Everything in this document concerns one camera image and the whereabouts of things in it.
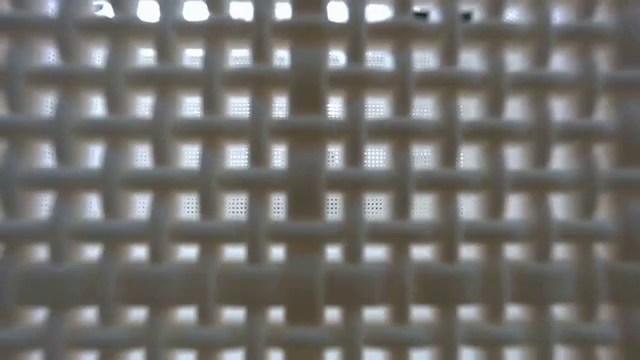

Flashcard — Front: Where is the large white plastic basket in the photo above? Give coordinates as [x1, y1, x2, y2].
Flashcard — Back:
[0, 0, 640, 360]

